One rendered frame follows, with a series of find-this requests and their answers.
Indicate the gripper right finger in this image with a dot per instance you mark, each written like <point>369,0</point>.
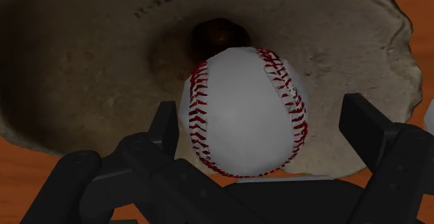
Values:
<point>390,148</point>

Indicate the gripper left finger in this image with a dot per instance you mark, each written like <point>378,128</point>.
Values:
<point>142,169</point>

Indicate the white baseball with red stitching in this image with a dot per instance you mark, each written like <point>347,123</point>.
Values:
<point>242,113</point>

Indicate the small white object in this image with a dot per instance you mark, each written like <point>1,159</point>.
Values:
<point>430,116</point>

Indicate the beige rough stone bowl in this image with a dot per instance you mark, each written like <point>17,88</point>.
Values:
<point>101,64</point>

